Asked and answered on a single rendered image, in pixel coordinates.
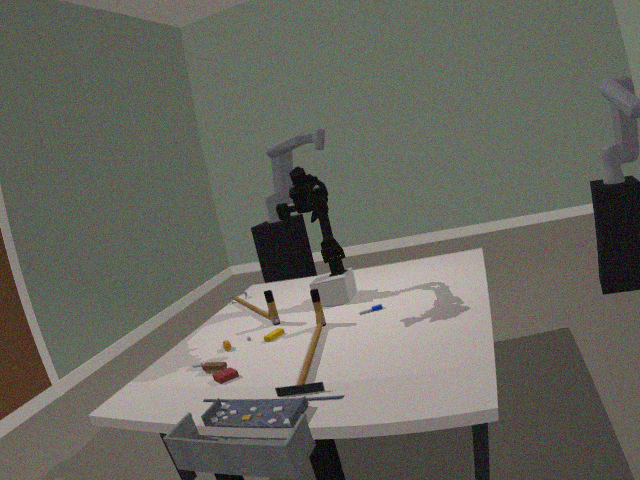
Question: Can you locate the red rectangular block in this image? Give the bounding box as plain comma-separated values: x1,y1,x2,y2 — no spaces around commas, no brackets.
212,367,239,384

